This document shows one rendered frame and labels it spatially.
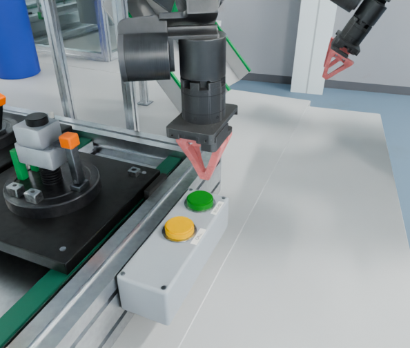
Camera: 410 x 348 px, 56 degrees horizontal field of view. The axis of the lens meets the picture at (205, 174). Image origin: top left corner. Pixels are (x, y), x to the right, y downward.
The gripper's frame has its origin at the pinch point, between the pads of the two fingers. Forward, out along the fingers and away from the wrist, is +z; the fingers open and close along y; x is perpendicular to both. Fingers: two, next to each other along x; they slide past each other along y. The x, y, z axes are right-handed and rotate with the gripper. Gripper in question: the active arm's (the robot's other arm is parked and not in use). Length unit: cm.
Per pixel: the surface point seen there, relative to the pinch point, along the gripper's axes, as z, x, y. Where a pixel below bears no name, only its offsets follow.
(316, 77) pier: 89, -19, -323
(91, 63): 15, -83, -84
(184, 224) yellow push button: 4.0, -0.2, 7.1
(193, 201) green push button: 4.1, -1.2, 1.8
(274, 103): 16, -5, -69
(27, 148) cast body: -4.5, -23.2, 8.9
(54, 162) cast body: -2.8, -19.2, 8.6
